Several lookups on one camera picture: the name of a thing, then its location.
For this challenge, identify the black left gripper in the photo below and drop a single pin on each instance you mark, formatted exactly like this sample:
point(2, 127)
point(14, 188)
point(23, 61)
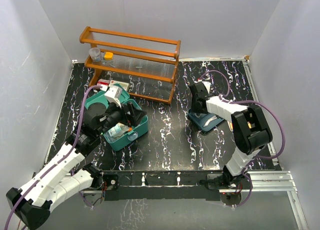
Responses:
point(135, 116)

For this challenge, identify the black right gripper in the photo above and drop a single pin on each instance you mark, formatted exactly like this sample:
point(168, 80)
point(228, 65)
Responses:
point(194, 109)

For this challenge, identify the dark blue divided tray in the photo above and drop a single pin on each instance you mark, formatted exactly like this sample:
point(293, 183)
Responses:
point(200, 119)

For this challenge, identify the teal medicine kit box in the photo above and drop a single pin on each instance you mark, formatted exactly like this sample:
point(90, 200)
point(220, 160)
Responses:
point(118, 143)

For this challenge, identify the blue face mask packet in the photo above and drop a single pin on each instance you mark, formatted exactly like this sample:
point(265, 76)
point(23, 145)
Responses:
point(118, 130)

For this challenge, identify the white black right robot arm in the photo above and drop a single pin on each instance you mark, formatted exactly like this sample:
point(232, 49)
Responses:
point(251, 131)

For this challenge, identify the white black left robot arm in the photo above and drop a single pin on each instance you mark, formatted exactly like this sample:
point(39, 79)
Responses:
point(33, 202)

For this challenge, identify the red white medicine box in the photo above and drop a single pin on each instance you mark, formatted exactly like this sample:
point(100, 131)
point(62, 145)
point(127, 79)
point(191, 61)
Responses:
point(103, 82)

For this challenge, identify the orange wooden shelf rack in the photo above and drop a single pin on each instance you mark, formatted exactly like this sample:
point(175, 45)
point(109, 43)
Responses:
point(148, 64)

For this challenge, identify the yellow capped small jar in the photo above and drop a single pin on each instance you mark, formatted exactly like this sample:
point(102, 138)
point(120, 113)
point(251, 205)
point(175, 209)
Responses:
point(108, 56)

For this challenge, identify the clear plastic cup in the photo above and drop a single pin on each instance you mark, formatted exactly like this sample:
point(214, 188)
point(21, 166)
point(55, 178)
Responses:
point(95, 54)

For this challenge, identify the black metal base bar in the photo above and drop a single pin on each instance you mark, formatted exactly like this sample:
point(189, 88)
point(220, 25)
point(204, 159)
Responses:
point(203, 184)

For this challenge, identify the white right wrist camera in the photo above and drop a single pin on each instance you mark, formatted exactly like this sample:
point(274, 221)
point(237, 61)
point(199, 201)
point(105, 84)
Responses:
point(207, 85)

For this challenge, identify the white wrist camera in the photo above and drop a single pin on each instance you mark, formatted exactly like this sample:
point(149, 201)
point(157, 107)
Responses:
point(112, 94)
point(207, 85)

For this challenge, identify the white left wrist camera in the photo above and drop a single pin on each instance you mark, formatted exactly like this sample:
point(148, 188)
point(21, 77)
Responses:
point(112, 94)

